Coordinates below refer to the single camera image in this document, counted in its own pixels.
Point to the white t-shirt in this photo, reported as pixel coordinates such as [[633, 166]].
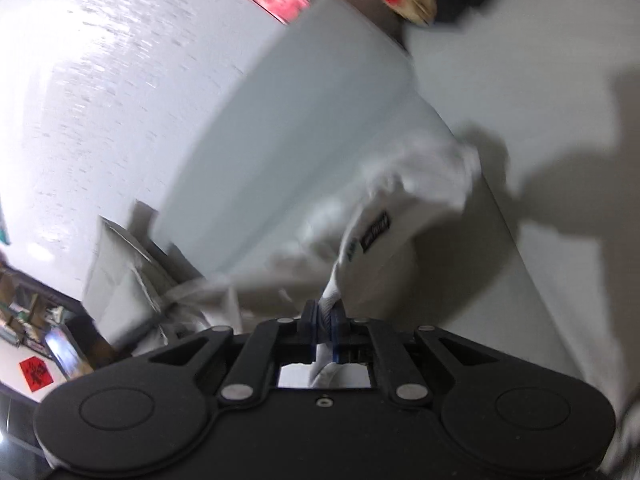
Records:
[[354, 249]]

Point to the grey throw pillow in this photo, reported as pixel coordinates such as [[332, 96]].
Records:
[[126, 295]]

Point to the grey sofa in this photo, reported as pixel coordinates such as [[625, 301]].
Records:
[[482, 176]]

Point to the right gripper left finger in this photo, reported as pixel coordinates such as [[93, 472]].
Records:
[[308, 331]]

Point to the red paper wall decoration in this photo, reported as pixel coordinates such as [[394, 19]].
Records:
[[36, 373]]

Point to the bookshelf with items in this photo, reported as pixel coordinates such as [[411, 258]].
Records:
[[53, 325]]

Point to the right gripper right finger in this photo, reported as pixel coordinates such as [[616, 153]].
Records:
[[338, 334]]

